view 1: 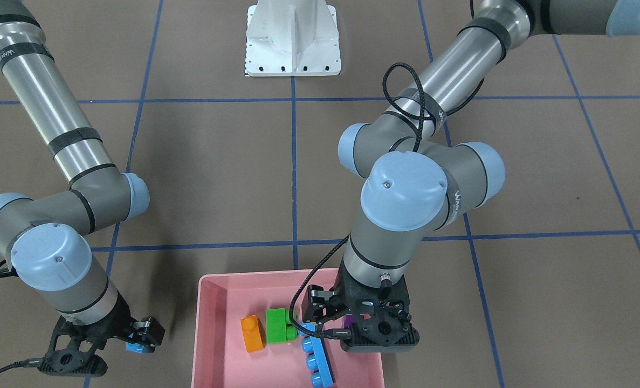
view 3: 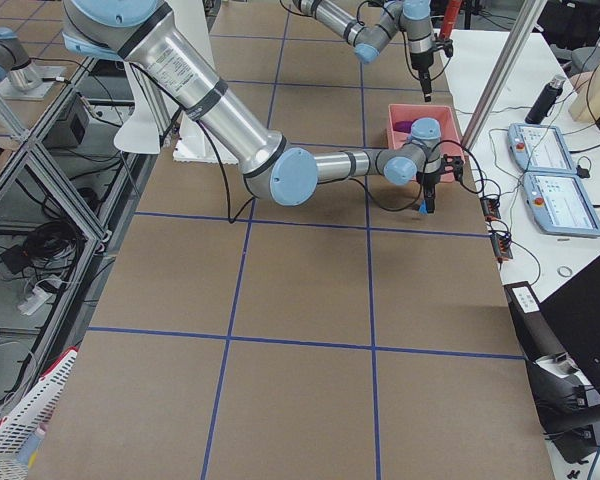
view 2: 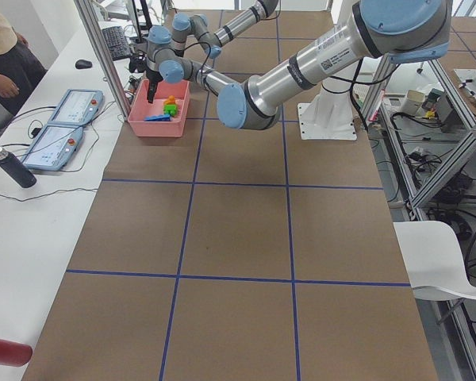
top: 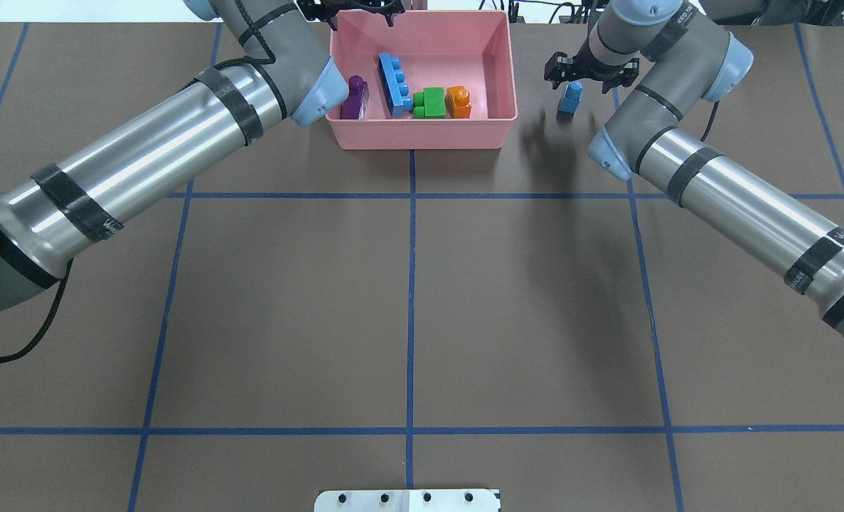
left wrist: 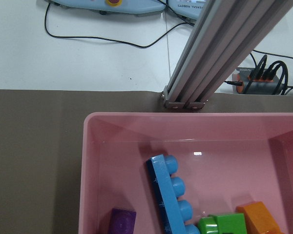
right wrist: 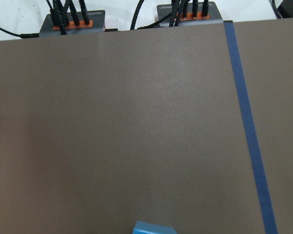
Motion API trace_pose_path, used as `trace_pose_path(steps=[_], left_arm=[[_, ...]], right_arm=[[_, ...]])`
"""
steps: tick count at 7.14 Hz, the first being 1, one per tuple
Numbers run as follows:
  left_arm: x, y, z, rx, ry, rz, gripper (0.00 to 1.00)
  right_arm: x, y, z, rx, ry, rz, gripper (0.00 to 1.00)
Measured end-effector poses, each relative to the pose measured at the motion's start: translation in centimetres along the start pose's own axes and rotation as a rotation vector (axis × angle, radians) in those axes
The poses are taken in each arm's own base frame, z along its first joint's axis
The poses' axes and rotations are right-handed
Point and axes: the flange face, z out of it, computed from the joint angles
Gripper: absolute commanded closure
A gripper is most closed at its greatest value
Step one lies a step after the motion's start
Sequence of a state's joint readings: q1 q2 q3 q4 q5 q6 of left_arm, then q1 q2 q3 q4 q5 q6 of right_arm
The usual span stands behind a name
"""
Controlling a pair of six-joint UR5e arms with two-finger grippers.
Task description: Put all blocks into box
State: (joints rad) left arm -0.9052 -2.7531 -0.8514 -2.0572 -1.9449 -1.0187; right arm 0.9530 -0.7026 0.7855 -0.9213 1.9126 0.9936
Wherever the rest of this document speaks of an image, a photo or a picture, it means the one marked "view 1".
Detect green block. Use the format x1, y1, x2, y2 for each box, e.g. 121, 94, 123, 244
265, 308, 298, 344

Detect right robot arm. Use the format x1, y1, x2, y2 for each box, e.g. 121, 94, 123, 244
0, 1, 165, 373

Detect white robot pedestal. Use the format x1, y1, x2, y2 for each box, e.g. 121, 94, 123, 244
244, 1, 342, 77

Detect purple block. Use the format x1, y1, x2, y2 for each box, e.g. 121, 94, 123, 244
343, 314, 355, 328

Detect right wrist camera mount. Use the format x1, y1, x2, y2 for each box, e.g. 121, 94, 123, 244
37, 317, 108, 378

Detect long blue block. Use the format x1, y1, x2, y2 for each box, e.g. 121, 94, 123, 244
298, 330, 335, 387

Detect small blue block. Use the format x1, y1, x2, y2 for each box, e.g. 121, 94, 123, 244
125, 341, 155, 354

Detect pink plastic box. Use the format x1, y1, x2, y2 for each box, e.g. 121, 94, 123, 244
191, 268, 385, 388

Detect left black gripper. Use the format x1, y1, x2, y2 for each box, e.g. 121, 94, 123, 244
305, 267, 411, 325

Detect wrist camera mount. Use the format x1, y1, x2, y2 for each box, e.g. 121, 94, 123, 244
340, 320, 420, 353
37, 317, 108, 378

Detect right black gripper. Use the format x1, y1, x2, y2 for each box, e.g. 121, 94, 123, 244
61, 296, 166, 345

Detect orange block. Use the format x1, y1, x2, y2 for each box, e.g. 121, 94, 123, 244
240, 315, 266, 354

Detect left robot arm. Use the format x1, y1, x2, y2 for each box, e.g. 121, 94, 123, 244
300, 1, 640, 330

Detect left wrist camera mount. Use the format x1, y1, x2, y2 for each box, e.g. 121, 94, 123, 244
340, 320, 420, 353

